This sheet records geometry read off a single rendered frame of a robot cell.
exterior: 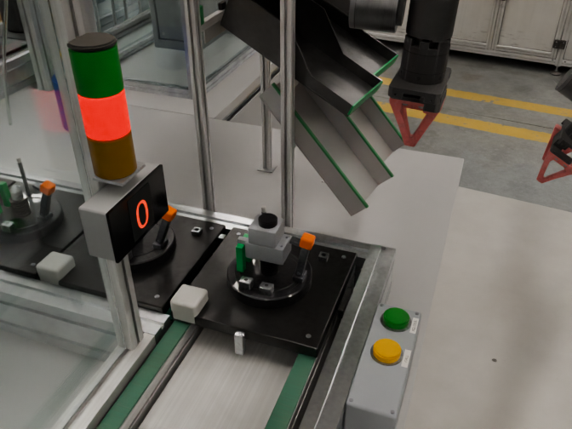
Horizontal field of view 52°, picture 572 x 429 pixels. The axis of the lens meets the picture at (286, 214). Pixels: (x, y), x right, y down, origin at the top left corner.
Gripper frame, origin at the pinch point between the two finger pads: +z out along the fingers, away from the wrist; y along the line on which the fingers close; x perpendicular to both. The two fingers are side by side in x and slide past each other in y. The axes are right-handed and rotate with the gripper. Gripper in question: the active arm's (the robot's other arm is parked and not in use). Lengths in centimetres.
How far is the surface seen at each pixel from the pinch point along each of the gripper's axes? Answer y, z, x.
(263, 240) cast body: 7.4, 17.8, -18.6
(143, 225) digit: 24.5, 6.4, -27.9
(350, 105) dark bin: -14.9, 3.2, -12.4
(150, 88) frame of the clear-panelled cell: -80, 39, -94
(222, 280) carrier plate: 8.0, 27.8, -25.6
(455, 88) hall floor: -340, 122, -13
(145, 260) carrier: 9.9, 26.2, -39.0
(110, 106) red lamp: 26.0, -10.0, -29.1
